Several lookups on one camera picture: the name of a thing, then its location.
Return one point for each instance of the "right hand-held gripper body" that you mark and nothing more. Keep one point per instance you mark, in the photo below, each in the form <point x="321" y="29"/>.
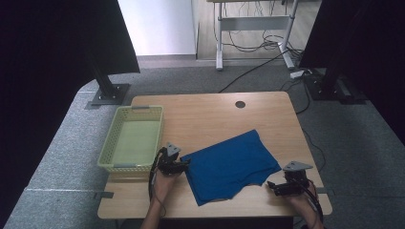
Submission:
<point x="297" y="184"/>

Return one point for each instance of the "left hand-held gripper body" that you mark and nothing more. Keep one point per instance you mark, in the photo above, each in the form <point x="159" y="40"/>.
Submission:
<point x="167" y="165"/>

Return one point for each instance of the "pale green plastic basket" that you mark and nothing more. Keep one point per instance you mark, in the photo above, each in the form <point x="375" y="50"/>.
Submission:
<point x="133" y="143"/>

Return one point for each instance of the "blue t-shirt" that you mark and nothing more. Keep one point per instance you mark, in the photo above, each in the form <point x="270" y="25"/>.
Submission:
<point x="229" y="165"/>

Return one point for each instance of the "person's right hand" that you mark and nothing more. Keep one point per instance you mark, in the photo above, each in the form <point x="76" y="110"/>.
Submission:
<point x="304" y="205"/>

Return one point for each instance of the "person's left hand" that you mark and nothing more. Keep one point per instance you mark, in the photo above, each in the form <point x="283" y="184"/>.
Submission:
<point x="162" y="189"/>

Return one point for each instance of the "left black stand base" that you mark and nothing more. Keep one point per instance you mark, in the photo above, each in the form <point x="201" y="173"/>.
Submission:
<point x="108" y="92"/>

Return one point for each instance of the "black stand base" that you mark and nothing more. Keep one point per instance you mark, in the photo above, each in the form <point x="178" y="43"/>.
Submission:
<point x="108" y="92"/>
<point x="328" y="86"/>

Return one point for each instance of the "right black stand base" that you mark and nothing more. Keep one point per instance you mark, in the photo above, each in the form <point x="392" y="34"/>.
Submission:
<point x="328" y="86"/>

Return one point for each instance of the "white power strip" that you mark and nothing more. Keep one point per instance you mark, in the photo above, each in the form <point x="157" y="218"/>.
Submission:
<point x="296" y="74"/>

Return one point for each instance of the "black curtain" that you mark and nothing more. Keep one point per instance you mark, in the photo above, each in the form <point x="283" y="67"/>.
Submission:
<point x="366" y="47"/>
<point x="47" y="63"/>

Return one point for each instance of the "grey table bracket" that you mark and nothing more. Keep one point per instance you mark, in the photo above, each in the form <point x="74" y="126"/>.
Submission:
<point x="106" y="195"/>
<point x="322" y="190"/>

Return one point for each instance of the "white desk frame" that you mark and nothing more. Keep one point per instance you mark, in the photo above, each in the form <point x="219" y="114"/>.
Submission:
<point x="254" y="23"/>

